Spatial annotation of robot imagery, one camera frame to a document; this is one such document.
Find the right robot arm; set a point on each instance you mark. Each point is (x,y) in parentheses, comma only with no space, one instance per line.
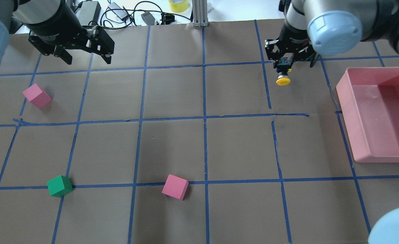
(336,26)

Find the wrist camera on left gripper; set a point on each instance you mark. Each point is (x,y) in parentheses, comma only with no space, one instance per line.
(99,41)

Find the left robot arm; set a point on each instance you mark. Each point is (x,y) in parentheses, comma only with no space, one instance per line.
(8,10)

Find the green cube far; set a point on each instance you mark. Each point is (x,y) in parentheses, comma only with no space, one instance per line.
(59,186)

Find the pink plastic bin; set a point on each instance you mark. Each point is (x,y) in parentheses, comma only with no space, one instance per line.
(369,99)

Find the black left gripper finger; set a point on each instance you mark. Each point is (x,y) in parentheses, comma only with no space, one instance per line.
(60,52)
(106,54)

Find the black power brick left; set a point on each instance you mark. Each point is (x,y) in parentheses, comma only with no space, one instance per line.
(88,13)

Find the pink cube centre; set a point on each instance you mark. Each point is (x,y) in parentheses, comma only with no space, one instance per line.
(175,187)

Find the pink cube far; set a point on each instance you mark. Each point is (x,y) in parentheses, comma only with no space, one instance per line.
(37,96)

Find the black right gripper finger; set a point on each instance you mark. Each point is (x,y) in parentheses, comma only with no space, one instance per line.
(277,65)
(313,61)

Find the aluminium frame post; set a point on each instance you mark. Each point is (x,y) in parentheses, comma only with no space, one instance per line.
(200,13)

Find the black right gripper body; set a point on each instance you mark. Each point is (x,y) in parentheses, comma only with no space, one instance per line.
(295,35)

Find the pink cube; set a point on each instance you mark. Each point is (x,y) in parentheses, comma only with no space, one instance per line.
(175,187)
(37,96)

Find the yellow tape roll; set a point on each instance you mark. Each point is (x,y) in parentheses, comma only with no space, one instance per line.
(178,6)

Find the yellow push button switch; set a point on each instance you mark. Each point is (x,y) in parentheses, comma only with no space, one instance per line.
(283,78)

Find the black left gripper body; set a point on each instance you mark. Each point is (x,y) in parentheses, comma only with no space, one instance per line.
(61,23)

